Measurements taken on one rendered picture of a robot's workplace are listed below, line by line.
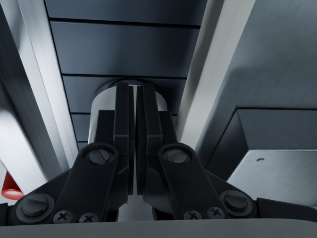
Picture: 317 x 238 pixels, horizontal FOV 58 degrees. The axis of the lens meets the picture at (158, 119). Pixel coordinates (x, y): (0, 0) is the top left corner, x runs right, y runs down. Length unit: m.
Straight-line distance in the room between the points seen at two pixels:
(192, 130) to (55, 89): 0.09
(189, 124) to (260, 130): 0.14
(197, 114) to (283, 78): 0.15
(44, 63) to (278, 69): 0.19
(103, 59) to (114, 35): 0.02
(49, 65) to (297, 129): 0.24
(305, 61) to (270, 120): 0.07
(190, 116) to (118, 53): 0.05
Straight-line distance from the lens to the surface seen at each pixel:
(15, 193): 0.40
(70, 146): 0.25
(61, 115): 0.22
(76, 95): 0.20
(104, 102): 0.17
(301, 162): 0.33
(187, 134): 0.17
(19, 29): 0.23
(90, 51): 0.17
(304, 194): 0.42
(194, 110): 0.15
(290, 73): 0.28
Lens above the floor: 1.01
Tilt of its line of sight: 36 degrees down
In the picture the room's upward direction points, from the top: 176 degrees clockwise
